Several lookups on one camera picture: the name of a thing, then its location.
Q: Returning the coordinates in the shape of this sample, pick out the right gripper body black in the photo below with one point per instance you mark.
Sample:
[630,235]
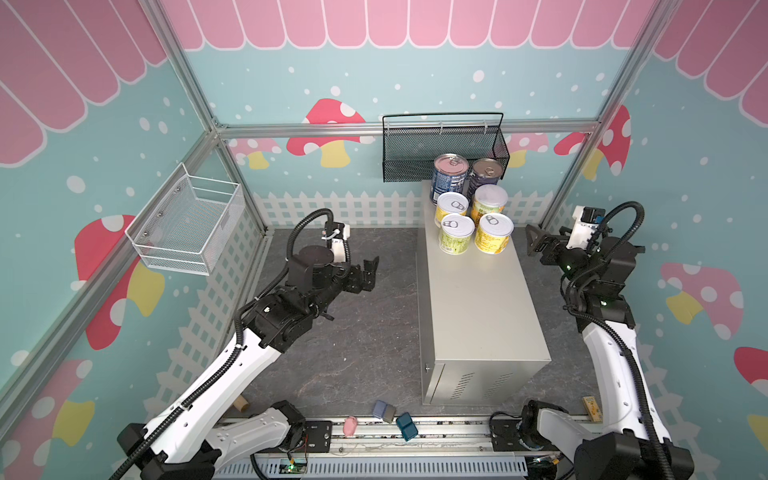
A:
[545,245]

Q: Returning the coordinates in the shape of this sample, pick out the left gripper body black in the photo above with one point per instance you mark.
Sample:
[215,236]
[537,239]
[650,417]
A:
[353,279]

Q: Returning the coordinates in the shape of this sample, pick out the yellow can white lid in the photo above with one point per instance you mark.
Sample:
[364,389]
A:
[455,234]
[493,233]
[488,199]
[450,203]

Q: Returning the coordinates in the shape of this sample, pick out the dark blue tall can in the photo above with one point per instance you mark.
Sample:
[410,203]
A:
[483,171]

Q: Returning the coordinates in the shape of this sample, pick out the blue can pink lid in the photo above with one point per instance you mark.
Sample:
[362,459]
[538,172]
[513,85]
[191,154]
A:
[449,174]

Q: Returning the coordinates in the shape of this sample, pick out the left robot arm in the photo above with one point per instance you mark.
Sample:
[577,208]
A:
[185,441]

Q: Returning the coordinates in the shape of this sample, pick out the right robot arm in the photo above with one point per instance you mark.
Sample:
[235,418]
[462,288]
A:
[596,257]

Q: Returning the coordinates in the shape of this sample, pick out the grey metal cabinet counter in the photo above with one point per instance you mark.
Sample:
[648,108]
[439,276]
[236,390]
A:
[480,336]

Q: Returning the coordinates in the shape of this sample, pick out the grey purple toy block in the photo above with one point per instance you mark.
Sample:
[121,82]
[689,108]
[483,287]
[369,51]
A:
[384,411]

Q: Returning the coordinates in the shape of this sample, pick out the pink toy block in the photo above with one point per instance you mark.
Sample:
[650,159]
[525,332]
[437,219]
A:
[350,426]

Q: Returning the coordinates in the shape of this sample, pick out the teal toy block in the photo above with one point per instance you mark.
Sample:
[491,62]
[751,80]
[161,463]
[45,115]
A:
[407,427]

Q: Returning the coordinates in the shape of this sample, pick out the wooden mallet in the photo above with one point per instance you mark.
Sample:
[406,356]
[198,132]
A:
[241,404]

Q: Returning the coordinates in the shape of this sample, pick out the small wooden block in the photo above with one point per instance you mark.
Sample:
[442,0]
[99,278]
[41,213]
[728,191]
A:
[593,409]

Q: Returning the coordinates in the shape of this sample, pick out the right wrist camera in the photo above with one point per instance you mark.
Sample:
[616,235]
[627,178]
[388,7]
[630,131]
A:
[586,221]

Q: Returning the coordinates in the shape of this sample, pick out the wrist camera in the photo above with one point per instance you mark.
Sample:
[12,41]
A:
[336,236]
[586,221]

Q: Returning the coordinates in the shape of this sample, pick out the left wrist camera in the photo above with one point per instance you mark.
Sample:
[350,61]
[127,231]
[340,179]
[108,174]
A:
[336,236]

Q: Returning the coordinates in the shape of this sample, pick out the black wire mesh basket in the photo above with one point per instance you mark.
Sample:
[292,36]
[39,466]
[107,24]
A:
[412,141]

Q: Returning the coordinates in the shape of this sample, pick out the white wire mesh basket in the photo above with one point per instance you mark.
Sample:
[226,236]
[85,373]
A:
[187,224]

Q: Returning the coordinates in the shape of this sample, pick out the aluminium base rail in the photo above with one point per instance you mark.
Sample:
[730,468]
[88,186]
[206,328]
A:
[447,447]

